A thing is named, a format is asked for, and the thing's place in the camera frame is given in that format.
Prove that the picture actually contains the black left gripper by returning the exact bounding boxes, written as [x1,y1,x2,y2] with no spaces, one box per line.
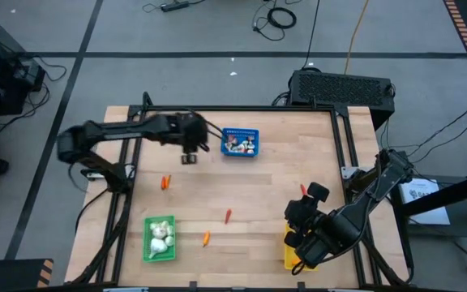
[158,112,212,165]

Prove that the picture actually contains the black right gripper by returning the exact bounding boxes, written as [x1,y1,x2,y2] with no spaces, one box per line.
[285,182,331,244]

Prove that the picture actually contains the yellow plastic basket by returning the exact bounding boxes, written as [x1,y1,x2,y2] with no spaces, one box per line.
[284,222,319,272]

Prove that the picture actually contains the blue plastic basket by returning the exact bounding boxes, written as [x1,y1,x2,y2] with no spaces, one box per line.
[221,127,260,158]

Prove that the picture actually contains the green plastic basket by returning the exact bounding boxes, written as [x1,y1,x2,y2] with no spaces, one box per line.
[143,214,177,264]

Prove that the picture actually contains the white paper sheet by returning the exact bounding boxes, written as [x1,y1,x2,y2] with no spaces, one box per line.
[399,177,452,226]

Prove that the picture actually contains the black perforated computer case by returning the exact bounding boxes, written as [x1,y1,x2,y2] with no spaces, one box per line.
[289,69,396,131]

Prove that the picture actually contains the black power strip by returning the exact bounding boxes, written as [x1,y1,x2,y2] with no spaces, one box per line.
[160,1,191,12]

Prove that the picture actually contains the grey side table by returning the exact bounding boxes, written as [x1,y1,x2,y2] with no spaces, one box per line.
[389,174,467,240]

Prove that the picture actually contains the black equipment cart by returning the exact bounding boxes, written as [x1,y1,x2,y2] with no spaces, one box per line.
[0,20,47,117]

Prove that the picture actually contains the coiled black cable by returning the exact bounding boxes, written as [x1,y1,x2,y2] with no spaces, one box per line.
[251,0,298,42]

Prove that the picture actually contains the black hanging cable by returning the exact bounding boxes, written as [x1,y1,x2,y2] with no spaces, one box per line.
[301,0,322,69]

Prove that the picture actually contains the yellow hanging cable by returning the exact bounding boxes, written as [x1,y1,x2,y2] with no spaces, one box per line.
[344,0,371,75]

